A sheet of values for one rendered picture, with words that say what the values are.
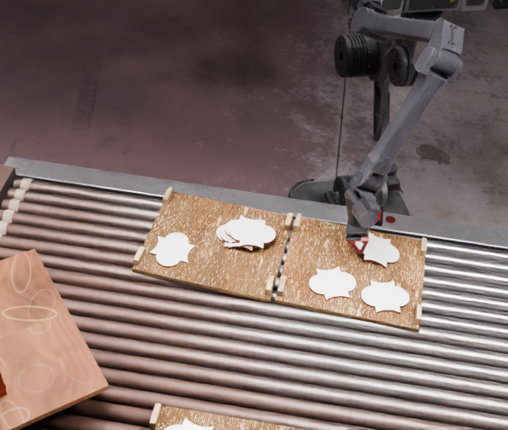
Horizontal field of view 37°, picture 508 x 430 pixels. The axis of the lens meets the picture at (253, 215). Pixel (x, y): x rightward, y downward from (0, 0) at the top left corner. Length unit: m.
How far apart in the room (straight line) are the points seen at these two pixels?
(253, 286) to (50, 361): 0.62
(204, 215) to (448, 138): 2.30
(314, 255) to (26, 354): 0.88
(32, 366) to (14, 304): 0.20
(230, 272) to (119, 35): 3.01
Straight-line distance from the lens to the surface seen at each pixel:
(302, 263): 2.28
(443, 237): 2.49
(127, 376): 2.04
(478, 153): 4.38
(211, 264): 2.25
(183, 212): 2.40
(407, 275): 2.31
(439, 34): 2.08
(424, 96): 2.08
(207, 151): 4.09
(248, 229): 2.30
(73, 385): 1.89
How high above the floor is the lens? 2.61
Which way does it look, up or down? 44 degrees down
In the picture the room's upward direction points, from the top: 5 degrees clockwise
